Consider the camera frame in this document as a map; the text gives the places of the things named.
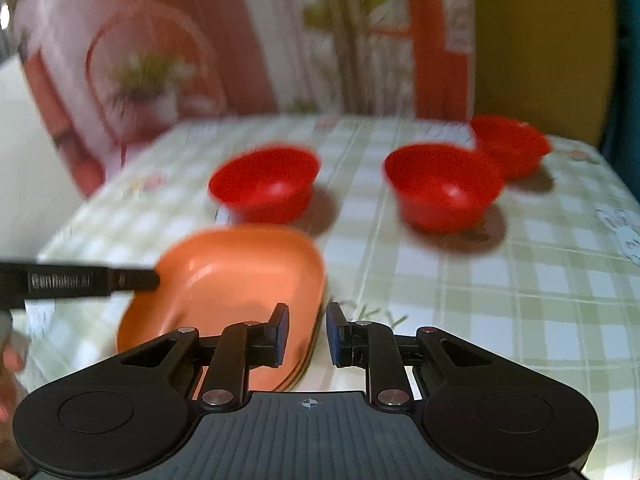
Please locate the orange plant-print wall poster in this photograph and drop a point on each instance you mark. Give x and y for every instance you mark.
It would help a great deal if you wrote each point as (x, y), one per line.
(280, 35)

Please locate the orange plate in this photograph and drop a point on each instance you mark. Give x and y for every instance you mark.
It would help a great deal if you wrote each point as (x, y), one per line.
(235, 270)

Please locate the red bowl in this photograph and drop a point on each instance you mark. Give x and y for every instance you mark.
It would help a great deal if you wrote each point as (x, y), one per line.
(442, 185)
(512, 142)
(265, 180)

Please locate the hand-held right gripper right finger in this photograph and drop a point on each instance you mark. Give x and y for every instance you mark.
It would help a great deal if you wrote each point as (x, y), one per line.
(333, 334)

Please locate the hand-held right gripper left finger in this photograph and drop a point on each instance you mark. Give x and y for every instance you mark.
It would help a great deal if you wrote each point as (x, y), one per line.
(281, 332)

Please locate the green checked tablecloth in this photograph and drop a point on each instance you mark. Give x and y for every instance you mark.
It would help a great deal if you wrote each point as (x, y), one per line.
(450, 285)

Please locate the person's left hand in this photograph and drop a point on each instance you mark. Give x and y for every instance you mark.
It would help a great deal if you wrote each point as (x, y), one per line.
(11, 360)

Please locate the yellow chair back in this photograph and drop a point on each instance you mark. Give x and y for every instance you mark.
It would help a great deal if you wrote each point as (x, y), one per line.
(540, 45)

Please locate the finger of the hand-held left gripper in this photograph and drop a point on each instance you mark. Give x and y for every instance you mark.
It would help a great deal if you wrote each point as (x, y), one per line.
(142, 280)

